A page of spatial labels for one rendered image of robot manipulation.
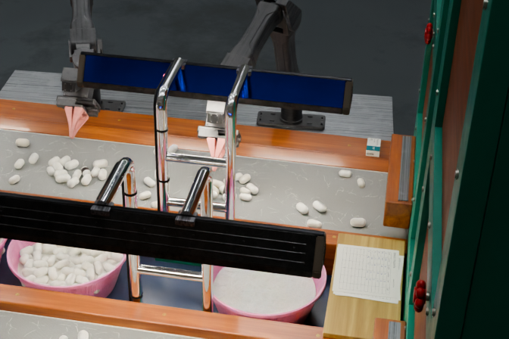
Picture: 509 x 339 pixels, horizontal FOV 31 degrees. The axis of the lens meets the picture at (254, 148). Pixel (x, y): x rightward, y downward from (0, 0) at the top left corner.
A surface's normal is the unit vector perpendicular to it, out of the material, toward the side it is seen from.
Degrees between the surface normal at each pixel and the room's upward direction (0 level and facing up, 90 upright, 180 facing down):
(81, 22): 30
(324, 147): 0
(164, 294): 0
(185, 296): 0
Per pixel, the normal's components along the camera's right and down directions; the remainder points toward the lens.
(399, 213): -0.17, 0.52
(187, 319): 0.02, -0.84
